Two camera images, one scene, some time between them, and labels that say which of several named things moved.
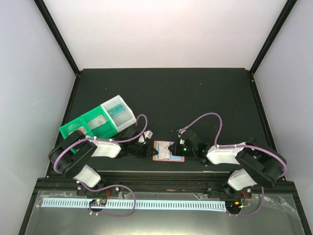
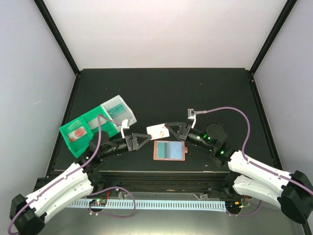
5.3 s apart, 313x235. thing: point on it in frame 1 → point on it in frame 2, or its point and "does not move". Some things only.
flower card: [162, 148] → [158, 131]
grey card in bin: [97, 122] does not move
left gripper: [147, 151] → [131, 140]
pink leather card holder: [164, 153] does not move
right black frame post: [285, 12] does not move
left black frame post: [58, 35] does not move
